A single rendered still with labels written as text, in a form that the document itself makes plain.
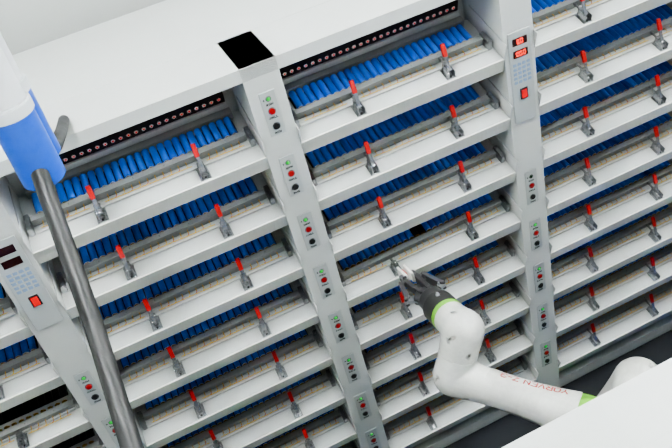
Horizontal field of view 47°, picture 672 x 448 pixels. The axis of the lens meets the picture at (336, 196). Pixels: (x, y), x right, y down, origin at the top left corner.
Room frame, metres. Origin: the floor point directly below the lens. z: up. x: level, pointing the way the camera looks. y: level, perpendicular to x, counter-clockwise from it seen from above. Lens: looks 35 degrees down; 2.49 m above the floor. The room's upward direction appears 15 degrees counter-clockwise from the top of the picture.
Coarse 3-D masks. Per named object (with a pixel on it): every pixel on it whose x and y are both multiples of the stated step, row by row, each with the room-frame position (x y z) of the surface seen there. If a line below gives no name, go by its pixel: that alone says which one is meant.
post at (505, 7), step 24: (480, 0) 1.93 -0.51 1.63; (504, 0) 1.84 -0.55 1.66; (528, 0) 1.86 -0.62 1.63; (504, 24) 1.84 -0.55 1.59; (528, 24) 1.86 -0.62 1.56; (504, 72) 1.85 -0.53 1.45; (504, 96) 1.86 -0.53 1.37; (528, 120) 1.85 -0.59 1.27; (504, 144) 1.89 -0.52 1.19; (528, 144) 1.85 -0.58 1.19; (528, 168) 1.85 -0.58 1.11; (528, 216) 1.85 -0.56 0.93; (528, 240) 1.84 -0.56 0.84; (528, 264) 1.84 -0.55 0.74; (528, 288) 1.84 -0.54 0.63; (552, 288) 1.86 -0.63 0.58; (528, 312) 1.85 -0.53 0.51; (552, 312) 1.86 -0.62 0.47; (552, 336) 1.86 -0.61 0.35; (552, 360) 1.86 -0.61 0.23; (552, 384) 1.85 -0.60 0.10
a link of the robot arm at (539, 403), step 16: (448, 368) 1.29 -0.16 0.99; (464, 368) 1.28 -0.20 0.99; (480, 368) 1.29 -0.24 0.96; (448, 384) 1.27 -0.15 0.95; (464, 384) 1.26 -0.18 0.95; (480, 384) 1.25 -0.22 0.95; (496, 384) 1.24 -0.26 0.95; (512, 384) 1.23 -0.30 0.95; (528, 384) 1.22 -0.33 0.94; (544, 384) 1.22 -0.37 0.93; (480, 400) 1.23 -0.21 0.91; (496, 400) 1.21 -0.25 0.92; (512, 400) 1.20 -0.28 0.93; (528, 400) 1.18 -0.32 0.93; (544, 400) 1.17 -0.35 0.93; (560, 400) 1.15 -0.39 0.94; (576, 400) 1.14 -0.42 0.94; (528, 416) 1.16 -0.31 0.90; (544, 416) 1.14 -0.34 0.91; (560, 416) 1.12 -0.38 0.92
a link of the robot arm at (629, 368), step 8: (624, 360) 1.25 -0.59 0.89; (632, 360) 1.24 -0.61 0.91; (640, 360) 1.23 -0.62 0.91; (648, 360) 1.23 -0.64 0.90; (616, 368) 1.24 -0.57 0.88; (624, 368) 1.22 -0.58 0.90; (632, 368) 1.21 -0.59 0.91; (640, 368) 1.20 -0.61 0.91; (648, 368) 1.20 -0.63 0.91; (616, 376) 1.22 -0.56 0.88; (624, 376) 1.20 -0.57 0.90; (632, 376) 1.19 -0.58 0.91; (608, 384) 1.24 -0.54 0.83; (616, 384) 1.19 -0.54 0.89; (600, 392) 1.26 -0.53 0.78
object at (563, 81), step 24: (624, 24) 2.09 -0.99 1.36; (648, 24) 2.06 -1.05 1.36; (576, 48) 2.03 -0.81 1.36; (600, 48) 2.00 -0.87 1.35; (624, 48) 2.01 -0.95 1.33; (648, 48) 1.99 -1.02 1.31; (552, 72) 1.95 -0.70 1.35; (576, 72) 1.95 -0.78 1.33; (600, 72) 1.94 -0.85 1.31; (624, 72) 1.94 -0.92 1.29; (552, 96) 1.89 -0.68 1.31; (576, 96) 1.90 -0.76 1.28
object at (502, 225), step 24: (504, 192) 1.91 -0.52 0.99; (480, 216) 1.88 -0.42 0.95; (504, 216) 1.87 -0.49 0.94; (408, 240) 1.85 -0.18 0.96; (432, 240) 1.83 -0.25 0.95; (456, 240) 1.82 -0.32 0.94; (480, 240) 1.80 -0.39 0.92; (336, 264) 1.82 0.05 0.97; (384, 264) 1.79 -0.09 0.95; (408, 264) 1.77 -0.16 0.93; (432, 264) 1.77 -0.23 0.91; (360, 288) 1.73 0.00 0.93; (384, 288) 1.73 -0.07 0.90
